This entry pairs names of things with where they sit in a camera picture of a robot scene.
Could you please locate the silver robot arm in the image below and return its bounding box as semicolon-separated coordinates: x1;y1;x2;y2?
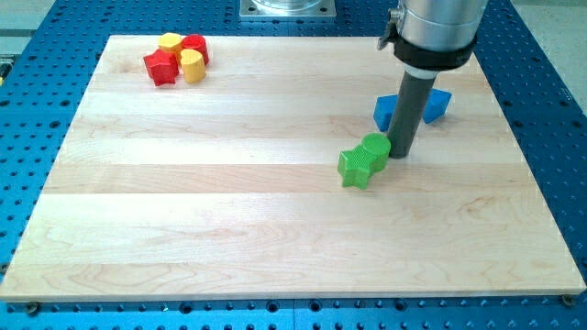
377;0;487;80

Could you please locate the blue cube block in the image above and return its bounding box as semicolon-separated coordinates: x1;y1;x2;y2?
373;94;398;132

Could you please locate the blue triangle block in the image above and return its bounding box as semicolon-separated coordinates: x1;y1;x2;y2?
423;89;452;124

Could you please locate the green star block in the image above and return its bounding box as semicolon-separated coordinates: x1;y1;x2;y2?
338;146;376;190

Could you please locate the light wooden board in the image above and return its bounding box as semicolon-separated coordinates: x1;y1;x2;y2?
1;36;585;302

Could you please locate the green cylinder block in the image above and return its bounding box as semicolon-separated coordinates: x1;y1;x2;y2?
361;133;392;173

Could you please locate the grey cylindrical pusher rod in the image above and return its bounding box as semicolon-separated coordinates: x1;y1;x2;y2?
387;71;437;159

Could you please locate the yellow heart block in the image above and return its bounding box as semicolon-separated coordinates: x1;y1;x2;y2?
181;49;206;83

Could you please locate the red cylinder block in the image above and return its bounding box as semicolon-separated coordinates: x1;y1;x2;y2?
182;34;209;65

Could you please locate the red star block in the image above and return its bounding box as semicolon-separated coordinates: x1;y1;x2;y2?
143;49;179;86

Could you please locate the yellow hexagon block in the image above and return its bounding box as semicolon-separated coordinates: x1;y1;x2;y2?
158;32;183;63

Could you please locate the blue perforated metal table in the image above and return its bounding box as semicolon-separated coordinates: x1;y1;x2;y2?
1;1;586;329

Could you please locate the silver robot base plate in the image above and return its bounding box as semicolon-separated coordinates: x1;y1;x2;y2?
239;0;337;19

